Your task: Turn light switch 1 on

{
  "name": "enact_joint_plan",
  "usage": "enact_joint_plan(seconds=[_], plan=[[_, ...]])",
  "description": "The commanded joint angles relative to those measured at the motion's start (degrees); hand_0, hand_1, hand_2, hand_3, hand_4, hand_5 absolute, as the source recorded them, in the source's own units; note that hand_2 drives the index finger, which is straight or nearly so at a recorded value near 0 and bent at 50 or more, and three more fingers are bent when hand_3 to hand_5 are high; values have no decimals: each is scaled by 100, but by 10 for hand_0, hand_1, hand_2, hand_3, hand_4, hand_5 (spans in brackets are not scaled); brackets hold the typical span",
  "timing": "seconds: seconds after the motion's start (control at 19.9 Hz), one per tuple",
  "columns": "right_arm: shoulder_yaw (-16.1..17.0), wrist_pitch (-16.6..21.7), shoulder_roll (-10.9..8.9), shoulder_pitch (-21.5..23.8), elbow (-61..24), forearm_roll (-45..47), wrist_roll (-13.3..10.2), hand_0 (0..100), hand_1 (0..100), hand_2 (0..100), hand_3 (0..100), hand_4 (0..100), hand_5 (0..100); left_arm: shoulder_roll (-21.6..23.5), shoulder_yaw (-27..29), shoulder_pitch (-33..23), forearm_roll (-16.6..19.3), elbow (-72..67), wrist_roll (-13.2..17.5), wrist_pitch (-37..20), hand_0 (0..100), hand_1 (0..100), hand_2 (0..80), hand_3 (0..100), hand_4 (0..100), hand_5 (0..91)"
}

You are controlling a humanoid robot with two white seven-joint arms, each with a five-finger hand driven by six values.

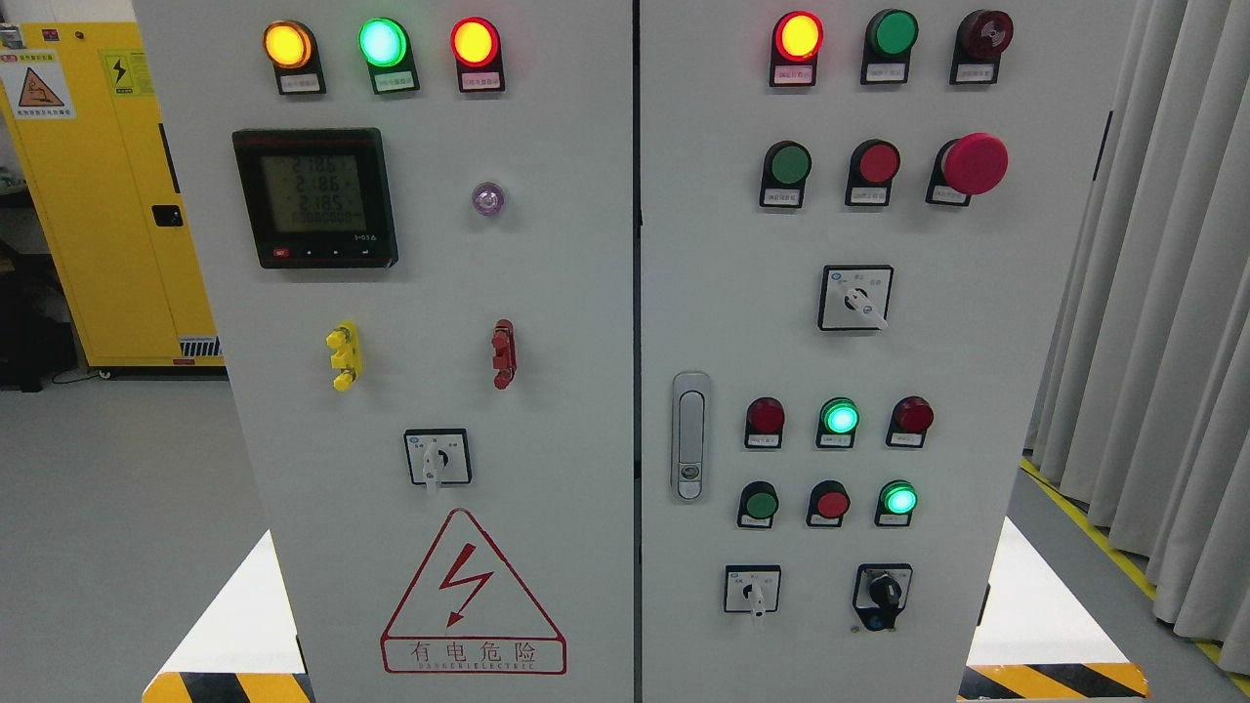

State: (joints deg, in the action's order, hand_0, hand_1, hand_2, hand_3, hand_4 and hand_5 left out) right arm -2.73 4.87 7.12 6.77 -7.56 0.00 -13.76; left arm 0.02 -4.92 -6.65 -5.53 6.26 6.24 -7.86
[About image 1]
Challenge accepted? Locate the amber indicator light top left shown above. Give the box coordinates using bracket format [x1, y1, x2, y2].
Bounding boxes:
[263, 20, 328, 95]

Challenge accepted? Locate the dark red indicator right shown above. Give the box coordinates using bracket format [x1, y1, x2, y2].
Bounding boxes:
[888, 395, 935, 449]

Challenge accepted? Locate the yellow terminal connector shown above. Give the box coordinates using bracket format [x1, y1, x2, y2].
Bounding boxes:
[325, 320, 363, 393]

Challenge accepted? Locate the silver cabinet door handle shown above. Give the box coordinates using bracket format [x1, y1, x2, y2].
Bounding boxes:
[670, 372, 711, 502]

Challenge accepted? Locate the white rotary selector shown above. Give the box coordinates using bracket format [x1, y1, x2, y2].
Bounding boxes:
[816, 266, 894, 331]
[723, 564, 783, 618]

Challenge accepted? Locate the dark red buzzer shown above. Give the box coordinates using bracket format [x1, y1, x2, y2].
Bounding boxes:
[949, 9, 1015, 86]

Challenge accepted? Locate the green push button lower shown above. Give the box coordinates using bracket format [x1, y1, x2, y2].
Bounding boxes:
[736, 480, 778, 529]

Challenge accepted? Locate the green indicator light top left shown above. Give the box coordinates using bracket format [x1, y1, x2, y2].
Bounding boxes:
[358, 18, 420, 95]

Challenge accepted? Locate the red-amber indicator light left door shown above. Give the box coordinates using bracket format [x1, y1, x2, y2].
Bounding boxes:
[450, 18, 506, 93]

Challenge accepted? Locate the green indicator light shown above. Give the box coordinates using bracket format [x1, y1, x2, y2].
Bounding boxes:
[358, 18, 420, 95]
[860, 8, 919, 86]

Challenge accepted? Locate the red emergency stop button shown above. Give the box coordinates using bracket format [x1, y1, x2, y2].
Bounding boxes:
[925, 133, 1010, 206]

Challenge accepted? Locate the red terminal connector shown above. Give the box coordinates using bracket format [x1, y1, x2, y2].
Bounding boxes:
[490, 319, 518, 389]

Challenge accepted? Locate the white rotary selector upper right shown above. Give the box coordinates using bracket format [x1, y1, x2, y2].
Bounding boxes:
[816, 266, 894, 331]

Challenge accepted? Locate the red push button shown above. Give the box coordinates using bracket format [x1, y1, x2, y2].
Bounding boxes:
[808, 479, 850, 528]
[844, 139, 900, 206]

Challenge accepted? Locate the red electric danger sticker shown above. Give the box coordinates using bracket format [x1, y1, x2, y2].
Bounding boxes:
[380, 508, 568, 675]

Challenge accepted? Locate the red push button upper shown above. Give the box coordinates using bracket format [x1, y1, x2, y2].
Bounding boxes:
[844, 139, 900, 206]

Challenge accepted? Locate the black knob selector switch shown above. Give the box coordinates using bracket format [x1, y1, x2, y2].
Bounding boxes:
[853, 563, 913, 632]

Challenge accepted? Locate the grey electrical control cabinet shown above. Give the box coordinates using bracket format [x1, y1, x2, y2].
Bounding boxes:
[134, 1, 1138, 702]

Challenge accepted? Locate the small clear indicator lamp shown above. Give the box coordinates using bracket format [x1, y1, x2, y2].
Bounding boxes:
[473, 181, 506, 218]

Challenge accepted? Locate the yellow safety storage cabinet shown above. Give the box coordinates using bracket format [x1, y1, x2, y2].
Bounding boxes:
[1, 23, 225, 369]

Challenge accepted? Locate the red push button lower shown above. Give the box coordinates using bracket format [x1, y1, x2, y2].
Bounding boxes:
[808, 479, 850, 528]

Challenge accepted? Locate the green push button upper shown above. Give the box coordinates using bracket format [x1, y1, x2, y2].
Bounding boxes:
[758, 140, 813, 209]

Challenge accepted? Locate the lit green push button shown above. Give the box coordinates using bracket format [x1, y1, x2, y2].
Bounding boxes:
[874, 479, 919, 528]

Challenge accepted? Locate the lit green indicator middle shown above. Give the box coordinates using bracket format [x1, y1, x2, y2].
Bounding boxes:
[815, 397, 860, 450]

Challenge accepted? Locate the red-amber indicator light door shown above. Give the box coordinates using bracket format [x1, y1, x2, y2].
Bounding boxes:
[769, 10, 824, 88]
[450, 18, 506, 93]

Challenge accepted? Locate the green indicator light top right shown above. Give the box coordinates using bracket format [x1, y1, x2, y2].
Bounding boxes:
[860, 8, 919, 86]

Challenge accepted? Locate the dark red indicator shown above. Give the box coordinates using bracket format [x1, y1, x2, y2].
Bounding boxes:
[744, 397, 786, 450]
[888, 395, 935, 449]

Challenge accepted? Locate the white rotary light switch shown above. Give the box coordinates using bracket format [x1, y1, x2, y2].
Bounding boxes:
[403, 429, 474, 494]

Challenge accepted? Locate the dark red indicator left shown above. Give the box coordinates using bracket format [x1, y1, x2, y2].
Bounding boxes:
[744, 397, 786, 450]

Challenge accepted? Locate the black digital power meter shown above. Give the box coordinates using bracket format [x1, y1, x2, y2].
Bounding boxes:
[231, 126, 398, 269]

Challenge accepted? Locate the red-amber indicator light right door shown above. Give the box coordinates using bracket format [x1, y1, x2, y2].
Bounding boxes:
[769, 10, 824, 88]

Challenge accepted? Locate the grey curtain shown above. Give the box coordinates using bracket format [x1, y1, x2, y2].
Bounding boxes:
[1028, 1, 1249, 675]

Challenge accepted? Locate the white rotary selector lower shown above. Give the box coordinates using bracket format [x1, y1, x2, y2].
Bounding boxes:
[723, 564, 783, 618]

